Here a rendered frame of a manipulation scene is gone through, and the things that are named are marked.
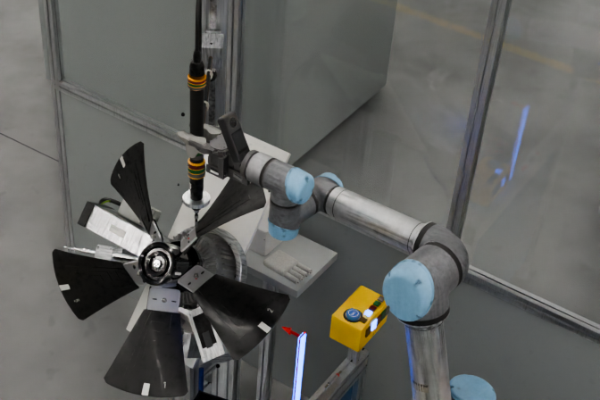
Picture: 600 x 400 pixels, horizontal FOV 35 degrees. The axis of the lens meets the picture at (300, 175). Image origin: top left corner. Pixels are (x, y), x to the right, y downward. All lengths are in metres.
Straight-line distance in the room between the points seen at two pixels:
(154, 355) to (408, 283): 0.91
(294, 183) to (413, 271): 0.36
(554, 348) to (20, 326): 2.24
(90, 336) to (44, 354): 0.20
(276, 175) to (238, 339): 0.52
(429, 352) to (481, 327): 1.03
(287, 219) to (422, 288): 0.41
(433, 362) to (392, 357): 1.30
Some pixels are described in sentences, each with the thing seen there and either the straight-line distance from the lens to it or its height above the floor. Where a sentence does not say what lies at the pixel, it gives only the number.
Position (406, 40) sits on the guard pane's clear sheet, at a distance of 2.77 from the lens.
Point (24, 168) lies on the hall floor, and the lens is 5.12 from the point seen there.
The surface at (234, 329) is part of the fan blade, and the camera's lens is 2.54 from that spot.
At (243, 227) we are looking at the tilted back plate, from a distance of 2.83.
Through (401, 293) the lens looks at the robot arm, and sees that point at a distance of 2.04.
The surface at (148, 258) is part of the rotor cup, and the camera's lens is 2.64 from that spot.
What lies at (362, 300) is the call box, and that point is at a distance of 2.77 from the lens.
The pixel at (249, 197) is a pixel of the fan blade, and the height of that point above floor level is 1.41.
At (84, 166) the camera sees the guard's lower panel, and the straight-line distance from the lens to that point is 4.00.
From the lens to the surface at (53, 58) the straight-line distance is 3.83.
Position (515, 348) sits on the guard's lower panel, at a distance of 3.14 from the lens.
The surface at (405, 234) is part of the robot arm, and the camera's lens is 2.19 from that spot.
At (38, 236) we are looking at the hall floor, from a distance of 4.68.
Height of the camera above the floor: 2.96
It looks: 36 degrees down
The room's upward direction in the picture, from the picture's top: 5 degrees clockwise
